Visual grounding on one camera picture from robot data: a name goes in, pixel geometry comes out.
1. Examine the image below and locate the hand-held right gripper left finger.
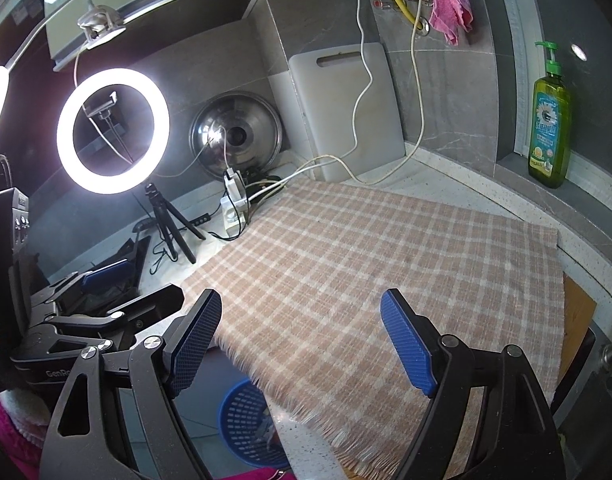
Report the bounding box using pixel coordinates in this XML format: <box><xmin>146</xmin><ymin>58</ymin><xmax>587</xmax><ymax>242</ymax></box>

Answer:
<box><xmin>45</xmin><ymin>288</ymin><xmax>223</xmax><ymax>480</ymax></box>

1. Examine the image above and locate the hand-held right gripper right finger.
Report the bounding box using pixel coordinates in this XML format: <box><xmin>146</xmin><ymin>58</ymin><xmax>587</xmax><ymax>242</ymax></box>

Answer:
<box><xmin>380</xmin><ymin>288</ymin><xmax>562</xmax><ymax>480</ymax></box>

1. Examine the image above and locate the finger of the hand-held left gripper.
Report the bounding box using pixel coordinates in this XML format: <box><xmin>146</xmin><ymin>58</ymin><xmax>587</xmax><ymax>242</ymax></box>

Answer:
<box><xmin>33</xmin><ymin>259</ymin><xmax>132</xmax><ymax>313</ymax></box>
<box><xmin>48</xmin><ymin>284</ymin><xmax>187</xmax><ymax>351</ymax></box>

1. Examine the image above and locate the round blue plastic basket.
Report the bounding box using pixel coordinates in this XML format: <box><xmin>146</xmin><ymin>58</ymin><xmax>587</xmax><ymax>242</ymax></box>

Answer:
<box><xmin>218</xmin><ymin>379</ymin><xmax>292</xmax><ymax>472</ymax></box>

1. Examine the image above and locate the black tripod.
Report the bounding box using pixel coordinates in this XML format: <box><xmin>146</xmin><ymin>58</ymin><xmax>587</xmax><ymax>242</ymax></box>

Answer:
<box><xmin>143</xmin><ymin>183</ymin><xmax>207</xmax><ymax>264</ymax></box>

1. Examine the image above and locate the beige plaid cloth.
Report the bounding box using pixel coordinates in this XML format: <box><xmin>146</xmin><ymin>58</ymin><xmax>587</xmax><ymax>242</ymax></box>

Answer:
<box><xmin>178</xmin><ymin>180</ymin><xmax>567</xmax><ymax>480</ymax></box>

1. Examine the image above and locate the white power strip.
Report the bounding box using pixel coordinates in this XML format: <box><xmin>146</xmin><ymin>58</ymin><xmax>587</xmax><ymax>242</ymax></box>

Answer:
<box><xmin>221</xmin><ymin>195</ymin><xmax>252</xmax><ymax>238</ymax></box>

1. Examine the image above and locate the white charger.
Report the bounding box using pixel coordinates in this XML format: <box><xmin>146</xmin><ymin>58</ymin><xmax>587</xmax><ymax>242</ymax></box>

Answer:
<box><xmin>223</xmin><ymin>169</ymin><xmax>247</xmax><ymax>201</ymax></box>

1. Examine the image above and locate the person's pink clothing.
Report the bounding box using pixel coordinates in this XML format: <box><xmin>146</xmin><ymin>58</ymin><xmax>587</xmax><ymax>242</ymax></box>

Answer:
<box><xmin>221</xmin><ymin>467</ymin><xmax>292</xmax><ymax>480</ymax></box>

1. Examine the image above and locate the steel pot lid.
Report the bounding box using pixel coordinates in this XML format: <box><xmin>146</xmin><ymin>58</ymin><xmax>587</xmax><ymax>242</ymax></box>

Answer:
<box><xmin>188</xmin><ymin>91</ymin><xmax>284</xmax><ymax>179</ymax></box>

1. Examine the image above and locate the white cutting board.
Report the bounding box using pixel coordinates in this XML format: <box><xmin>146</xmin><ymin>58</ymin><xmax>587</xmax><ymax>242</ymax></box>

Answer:
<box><xmin>287</xmin><ymin>42</ymin><xmax>404</xmax><ymax>183</ymax></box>

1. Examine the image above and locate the white gooseneck clip lamp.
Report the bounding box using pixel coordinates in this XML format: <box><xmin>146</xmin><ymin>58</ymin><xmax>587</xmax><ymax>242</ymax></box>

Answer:
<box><xmin>0</xmin><ymin>0</ymin><xmax>128</xmax><ymax>148</ymax></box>

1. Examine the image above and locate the green dish soap bottle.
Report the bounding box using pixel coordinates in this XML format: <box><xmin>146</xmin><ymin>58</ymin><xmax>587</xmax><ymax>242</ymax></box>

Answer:
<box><xmin>527</xmin><ymin>41</ymin><xmax>572</xmax><ymax>189</ymax></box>

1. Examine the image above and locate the window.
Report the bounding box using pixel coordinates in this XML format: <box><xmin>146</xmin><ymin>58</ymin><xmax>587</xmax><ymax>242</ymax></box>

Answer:
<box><xmin>491</xmin><ymin>0</ymin><xmax>612</xmax><ymax>201</ymax></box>

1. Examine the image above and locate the pink cloth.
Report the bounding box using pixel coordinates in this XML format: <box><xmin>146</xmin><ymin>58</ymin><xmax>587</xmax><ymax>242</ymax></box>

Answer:
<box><xmin>428</xmin><ymin>0</ymin><xmax>474</xmax><ymax>46</ymax></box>

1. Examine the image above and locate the white ring light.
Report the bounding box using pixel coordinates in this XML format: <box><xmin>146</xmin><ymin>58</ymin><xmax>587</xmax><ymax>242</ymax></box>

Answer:
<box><xmin>56</xmin><ymin>68</ymin><xmax>170</xmax><ymax>195</ymax></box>

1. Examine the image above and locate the white cable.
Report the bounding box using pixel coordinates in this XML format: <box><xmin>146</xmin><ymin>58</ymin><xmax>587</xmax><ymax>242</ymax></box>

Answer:
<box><xmin>243</xmin><ymin>0</ymin><xmax>374</xmax><ymax>201</ymax></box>
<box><xmin>246</xmin><ymin>0</ymin><xmax>427</xmax><ymax>206</ymax></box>

